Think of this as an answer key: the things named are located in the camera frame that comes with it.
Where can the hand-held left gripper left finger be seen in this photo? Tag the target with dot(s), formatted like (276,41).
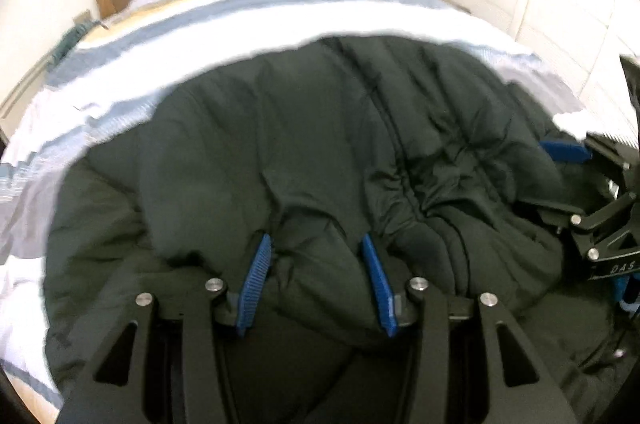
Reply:
(255,274)

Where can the bed with striped duvet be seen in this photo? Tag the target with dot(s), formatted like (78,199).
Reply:
(150,53)

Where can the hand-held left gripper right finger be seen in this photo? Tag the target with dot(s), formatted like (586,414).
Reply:
(377,279)

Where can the black puffer coat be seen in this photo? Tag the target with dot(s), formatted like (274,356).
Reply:
(300,128)

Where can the wall outlet plate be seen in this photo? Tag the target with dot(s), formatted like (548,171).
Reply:
(82,16)

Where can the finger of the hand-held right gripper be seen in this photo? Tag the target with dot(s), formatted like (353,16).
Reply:
(565,151)
(605,224)

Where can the teal blanket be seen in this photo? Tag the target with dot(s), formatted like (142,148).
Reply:
(72,41)

